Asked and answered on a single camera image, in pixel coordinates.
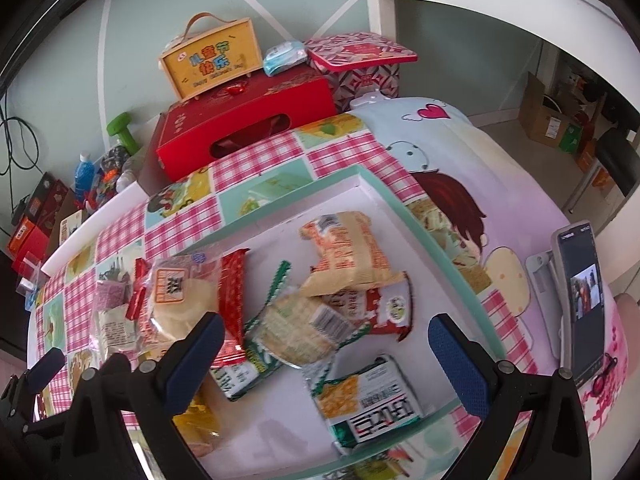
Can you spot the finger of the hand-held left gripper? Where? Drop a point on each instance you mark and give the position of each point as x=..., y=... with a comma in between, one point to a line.
x=46, y=370

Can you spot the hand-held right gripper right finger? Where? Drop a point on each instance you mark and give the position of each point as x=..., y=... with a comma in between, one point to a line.
x=457, y=365

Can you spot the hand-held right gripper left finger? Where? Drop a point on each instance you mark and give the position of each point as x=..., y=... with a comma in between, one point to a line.
x=192, y=355

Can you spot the green biscuit packet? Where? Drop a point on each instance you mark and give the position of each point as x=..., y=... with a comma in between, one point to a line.
x=240, y=375

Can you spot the steamed cake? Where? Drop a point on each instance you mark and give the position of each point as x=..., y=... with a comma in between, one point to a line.
x=175, y=305

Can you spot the red patterned cake packet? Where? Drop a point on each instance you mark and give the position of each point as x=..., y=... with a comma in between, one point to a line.
x=232, y=305

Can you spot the yellow cake packet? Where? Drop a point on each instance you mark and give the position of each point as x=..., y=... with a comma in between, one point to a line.
x=195, y=420

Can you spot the small white snack packet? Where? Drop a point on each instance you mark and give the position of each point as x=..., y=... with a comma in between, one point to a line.
x=115, y=330

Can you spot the red white biscuit packet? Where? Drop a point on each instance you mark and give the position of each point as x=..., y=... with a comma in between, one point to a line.
x=390, y=310

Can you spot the pink snack packet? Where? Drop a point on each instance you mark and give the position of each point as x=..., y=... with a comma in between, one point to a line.
x=107, y=297

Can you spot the white green cracker packet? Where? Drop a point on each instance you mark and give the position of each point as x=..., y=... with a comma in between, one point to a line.
x=370, y=410

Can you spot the teal rimmed white tray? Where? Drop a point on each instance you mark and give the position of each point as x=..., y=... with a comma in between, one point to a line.
x=280, y=240

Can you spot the beige snack packet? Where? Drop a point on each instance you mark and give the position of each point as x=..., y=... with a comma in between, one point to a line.
x=350, y=255

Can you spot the clear plastic box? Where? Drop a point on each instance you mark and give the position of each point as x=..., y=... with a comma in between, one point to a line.
x=27, y=275

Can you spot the plain red box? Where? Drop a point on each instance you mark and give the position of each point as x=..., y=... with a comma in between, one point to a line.
x=32, y=255

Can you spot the white phone stand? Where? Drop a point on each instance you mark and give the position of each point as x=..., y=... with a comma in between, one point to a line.
x=542, y=280

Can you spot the pink checked tablecloth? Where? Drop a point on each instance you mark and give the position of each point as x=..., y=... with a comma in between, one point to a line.
x=165, y=230

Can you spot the smartphone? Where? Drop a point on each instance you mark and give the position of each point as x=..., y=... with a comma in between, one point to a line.
x=580, y=310

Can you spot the orange flat box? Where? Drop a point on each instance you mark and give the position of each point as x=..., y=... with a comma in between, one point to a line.
x=20, y=235

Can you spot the white yellow card box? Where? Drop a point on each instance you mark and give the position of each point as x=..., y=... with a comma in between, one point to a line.
x=70, y=227

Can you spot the black power adapter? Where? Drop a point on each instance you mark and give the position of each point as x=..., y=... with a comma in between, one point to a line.
x=20, y=210

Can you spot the dark red patterned box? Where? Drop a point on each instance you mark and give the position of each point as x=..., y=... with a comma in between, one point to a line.
x=57, y=205

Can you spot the dark flat box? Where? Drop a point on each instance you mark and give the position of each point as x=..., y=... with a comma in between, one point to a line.
x=42, y=192

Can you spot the blue water bottle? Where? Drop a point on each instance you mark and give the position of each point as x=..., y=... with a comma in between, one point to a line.
x=84, y=177

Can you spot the cartoon printed bed sheet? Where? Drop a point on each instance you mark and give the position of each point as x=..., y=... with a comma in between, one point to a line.
x=500, y=170

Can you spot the pile of colourful toys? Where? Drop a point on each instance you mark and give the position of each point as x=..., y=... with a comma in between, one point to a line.
x=107, y=170

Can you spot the green dumbbell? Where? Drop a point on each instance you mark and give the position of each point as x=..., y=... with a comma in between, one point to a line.
x=122, y=130

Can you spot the large red gift box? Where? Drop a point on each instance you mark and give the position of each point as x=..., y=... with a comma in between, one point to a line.
x=250, y=105

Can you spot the black chair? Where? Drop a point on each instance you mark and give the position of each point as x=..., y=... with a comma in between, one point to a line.
x=617, y=160

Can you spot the labelled cardboard box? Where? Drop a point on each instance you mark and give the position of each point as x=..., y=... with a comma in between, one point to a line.
x=537, y=110

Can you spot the blue white wipes pack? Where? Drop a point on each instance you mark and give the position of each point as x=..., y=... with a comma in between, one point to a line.
x=285, y=57

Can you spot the red patterned tin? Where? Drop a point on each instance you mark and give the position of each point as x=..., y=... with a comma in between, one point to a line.
x=360, y=55

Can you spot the white desk frame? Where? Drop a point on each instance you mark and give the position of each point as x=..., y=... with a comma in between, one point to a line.
x=385, y=20

